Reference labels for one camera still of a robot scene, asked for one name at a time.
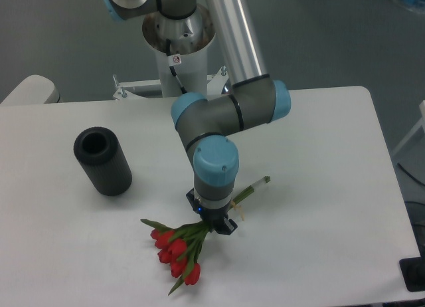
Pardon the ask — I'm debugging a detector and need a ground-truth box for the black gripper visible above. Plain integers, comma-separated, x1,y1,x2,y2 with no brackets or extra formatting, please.
186,188,238,235

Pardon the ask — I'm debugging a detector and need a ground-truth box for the red tulip bouquet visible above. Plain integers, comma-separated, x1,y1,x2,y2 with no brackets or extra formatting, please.
140,175,272,296

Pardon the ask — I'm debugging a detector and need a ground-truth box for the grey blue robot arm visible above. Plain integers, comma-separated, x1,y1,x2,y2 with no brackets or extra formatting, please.
104,0,291,235

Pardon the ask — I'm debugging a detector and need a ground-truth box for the black ribbed cylindrical vase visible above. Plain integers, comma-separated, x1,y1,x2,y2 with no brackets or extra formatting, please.
73,127,132,196

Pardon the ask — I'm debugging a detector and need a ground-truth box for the black device at table edge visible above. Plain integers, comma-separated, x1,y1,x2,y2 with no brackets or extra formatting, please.
399,257,424,292

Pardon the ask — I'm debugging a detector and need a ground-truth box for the white furniture piece right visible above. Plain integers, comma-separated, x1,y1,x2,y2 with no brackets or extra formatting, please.
391,101,424,162

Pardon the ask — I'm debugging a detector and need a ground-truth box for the white metal base frame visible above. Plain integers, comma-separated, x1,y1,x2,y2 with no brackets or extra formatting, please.
112,65,231,100

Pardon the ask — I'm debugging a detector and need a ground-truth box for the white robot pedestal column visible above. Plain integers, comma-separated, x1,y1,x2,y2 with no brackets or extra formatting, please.
142,4,215,97

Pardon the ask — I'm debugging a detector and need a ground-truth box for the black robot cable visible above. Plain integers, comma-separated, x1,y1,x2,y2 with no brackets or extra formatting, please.
165,38,189,96

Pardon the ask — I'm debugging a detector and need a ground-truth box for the black cable on floor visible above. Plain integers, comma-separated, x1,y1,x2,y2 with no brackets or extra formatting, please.
397,162,425,185

